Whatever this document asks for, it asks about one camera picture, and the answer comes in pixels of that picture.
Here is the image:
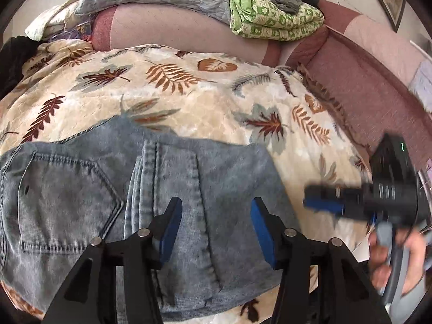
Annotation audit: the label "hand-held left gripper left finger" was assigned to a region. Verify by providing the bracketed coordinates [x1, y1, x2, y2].
[42, 196, 183, 324]

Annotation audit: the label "purple cloth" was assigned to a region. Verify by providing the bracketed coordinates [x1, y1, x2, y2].
[50, 23, 93, 43]

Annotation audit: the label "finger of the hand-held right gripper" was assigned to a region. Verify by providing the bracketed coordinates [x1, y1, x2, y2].
[303, 185, 367, 218]

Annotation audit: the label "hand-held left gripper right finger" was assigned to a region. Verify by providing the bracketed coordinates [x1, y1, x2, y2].
[250, 197, 394, 324]

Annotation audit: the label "grey cloth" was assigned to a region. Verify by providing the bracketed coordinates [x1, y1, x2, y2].
[275, 0, 304, 14]

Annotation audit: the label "black jacket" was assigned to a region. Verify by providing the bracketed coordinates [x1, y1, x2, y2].
[0, 36, 41, 100]

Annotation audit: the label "leaf print blanket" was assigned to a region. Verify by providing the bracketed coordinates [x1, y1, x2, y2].
[0, 39, 375, 324]

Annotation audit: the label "dark framed picture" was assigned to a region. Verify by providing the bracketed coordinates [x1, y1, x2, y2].
[359, 0, 406, 32]

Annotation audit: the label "white crumpled cloth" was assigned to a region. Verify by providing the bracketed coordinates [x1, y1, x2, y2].
[25, 0, 86, 41]

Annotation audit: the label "green patterned folded blanket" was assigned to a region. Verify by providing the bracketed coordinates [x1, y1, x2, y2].
[218, 0, 325, 41]

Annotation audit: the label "person's right hand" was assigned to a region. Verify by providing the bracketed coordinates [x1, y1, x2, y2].
[368, 228, 430, 294]

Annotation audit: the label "white paper sheet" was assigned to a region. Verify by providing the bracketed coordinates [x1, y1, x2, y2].
[409, 40, 432, 113]

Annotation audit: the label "grey-blue denim pants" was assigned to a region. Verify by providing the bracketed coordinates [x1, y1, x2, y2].
[0, 115, 306, 314]

